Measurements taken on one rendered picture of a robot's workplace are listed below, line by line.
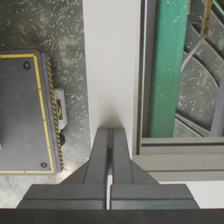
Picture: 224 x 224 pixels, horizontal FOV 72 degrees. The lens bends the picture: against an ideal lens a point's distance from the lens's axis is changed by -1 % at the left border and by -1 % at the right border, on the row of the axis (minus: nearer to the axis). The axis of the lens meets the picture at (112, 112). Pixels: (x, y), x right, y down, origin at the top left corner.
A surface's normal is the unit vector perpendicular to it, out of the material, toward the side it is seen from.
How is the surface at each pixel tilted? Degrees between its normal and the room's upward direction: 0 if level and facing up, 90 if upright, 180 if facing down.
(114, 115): 0
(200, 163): 90
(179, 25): 0
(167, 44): 0
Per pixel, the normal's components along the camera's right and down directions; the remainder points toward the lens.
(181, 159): -0.01, -0.96
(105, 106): -0.01, 0.29
